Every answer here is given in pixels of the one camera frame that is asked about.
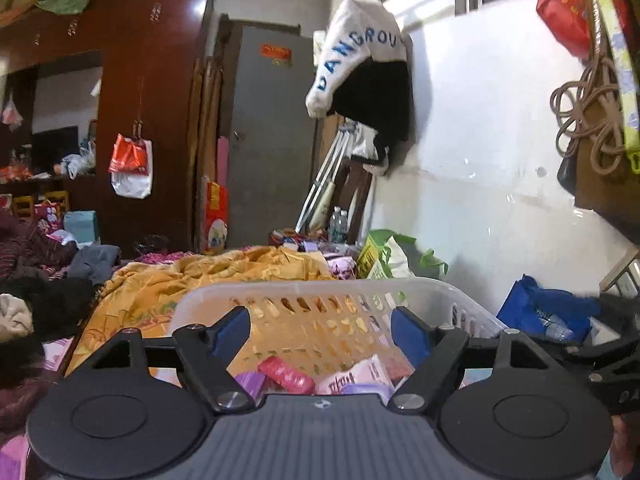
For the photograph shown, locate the red yellow printed sack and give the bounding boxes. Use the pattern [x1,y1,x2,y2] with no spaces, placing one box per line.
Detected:
[204,180,230,255]

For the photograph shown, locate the black garment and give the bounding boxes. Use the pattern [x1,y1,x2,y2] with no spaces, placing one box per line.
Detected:
[0,275,96,341]

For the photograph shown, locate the brown hanging bag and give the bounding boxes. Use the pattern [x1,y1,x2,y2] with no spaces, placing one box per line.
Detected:
[557,0,640,248]

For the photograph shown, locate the red printed carton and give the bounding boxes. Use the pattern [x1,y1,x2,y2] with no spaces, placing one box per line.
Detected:
[32,202,63,233]

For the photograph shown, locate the blue tote bag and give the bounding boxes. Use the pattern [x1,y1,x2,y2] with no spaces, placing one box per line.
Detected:
[495,275,603,343]

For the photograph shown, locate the metal crutches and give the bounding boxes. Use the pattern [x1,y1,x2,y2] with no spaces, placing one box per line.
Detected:
[295,120,358,233]

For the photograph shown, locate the wooden planks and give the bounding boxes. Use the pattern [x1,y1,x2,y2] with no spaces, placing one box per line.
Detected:
[187,57,223,256]

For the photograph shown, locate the grey garment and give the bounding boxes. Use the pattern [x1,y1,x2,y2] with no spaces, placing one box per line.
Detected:
[67,244,122,286]

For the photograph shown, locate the black television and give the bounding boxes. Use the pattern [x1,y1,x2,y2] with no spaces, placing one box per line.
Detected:
[31,126,81,178]

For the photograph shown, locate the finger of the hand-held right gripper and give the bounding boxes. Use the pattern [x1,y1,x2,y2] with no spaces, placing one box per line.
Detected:
[562,332,640,376]
[597,292,640,338]

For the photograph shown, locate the coiled brown rope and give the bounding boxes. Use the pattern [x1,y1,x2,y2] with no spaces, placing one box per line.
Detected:
[550,52,626,176]

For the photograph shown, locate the yellow-green strap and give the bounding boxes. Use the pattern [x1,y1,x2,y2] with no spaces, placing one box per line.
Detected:
[582,0,640,175]

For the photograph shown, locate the maroon clothes pile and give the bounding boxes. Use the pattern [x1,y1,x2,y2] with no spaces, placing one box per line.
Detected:
[0,210,78,281]

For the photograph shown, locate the white plastic basket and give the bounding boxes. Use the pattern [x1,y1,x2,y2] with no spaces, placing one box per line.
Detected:
[167,276,508,396]

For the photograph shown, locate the purple box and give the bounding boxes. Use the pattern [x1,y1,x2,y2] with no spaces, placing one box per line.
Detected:
[234,371,267,397]

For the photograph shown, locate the lavender packet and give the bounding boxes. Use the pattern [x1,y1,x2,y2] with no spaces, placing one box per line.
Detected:
[340,383,396,403]

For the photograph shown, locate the beige cloth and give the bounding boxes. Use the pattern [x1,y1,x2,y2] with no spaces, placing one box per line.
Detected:
[0,292,35,343]

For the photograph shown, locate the grey door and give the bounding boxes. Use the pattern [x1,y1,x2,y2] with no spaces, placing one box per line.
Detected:
[227,21,321,251]

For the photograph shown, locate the red hanging bag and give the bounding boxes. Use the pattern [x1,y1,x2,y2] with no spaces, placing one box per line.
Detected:
[536,0,633,58]

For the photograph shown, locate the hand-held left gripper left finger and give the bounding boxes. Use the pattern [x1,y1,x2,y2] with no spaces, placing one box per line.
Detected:
[70,306,256,415]

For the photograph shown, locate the white pink tissue pack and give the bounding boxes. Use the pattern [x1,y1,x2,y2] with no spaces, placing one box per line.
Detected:
[315,354,393,396]

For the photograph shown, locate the yellow blanket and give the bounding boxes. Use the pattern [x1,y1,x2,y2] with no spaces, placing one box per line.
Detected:
[65,245,336,391]

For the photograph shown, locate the green white tote bag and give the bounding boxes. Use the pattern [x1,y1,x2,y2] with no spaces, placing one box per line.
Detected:
[356,229,448,281]

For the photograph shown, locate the pink patterned cloth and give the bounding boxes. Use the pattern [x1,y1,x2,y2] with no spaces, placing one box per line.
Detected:
[325,255,358,281]

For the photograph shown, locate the red door sticker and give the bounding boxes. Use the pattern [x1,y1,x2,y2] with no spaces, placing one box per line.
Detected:
[260,44,292,67]

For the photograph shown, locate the teal cardboard box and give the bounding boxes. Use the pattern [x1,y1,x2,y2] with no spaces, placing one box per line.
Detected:
[62,210,101,246]

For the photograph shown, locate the orange white plastic bag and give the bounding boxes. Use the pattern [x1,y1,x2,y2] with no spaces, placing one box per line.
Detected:
[109,133,153,200]

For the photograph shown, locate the pink floral blanket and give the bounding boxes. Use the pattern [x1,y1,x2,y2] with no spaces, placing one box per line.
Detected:
[0,335,76,480]

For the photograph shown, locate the pink board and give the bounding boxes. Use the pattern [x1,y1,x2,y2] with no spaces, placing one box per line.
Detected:
[216,137,230,186]

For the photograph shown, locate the white black hanging jacket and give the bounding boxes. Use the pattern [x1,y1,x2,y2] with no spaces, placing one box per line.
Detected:
[305,0,415,177]

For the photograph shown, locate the pink white plastic bag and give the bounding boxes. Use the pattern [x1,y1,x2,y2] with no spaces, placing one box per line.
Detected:
[1,92,24,132]

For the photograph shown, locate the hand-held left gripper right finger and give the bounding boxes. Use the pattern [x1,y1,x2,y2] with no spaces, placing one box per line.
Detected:
[387,306,566,413]

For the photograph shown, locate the dark wooden wardrobe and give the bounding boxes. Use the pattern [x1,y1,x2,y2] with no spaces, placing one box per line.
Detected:
[0,0,213,261]

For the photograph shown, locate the pink red small box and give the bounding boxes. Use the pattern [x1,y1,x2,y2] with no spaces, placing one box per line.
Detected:
[256,356,317,395]

